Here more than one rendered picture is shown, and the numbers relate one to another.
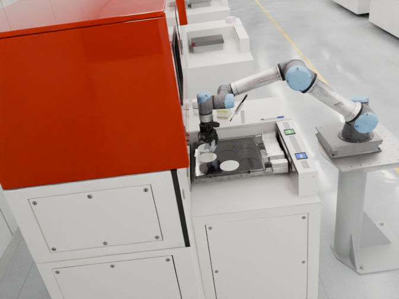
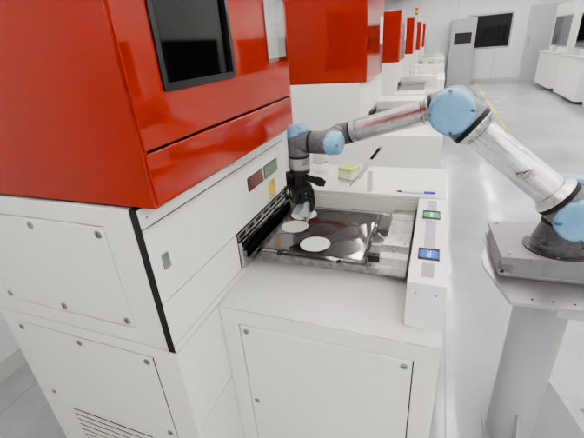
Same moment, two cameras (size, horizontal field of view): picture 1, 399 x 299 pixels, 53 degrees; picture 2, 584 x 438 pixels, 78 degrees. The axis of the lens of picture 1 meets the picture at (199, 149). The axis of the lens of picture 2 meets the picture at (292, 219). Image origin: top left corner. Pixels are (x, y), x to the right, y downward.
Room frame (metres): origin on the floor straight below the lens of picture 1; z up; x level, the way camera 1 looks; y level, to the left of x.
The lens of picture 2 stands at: (0.76, -0.44, 1.50)
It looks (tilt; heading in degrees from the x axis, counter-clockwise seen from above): 25 degrees down; 20
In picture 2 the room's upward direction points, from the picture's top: 5 degrees counter-clockwise
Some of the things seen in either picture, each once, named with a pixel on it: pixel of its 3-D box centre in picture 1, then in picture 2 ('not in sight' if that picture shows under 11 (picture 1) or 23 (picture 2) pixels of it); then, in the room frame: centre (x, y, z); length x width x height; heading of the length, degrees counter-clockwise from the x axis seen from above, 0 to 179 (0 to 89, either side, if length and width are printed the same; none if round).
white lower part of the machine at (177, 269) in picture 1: (140, 255); (188, 337); (1.74, 0.43, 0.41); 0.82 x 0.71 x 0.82; 178
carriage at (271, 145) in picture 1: (274, 152); (398, 242); (1.91, -0.41, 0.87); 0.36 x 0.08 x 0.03; 178
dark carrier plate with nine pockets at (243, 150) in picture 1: (226, 155); (322, 229); (1.90, -0.14, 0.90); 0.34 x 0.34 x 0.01; 88
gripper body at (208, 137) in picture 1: (206, 130); (299, 185); (1.94, -0.06, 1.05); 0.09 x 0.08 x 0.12; 145
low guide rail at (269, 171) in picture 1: (240, 175); (330, 263); (1.78, -0.20, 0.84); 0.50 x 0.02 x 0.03; 88
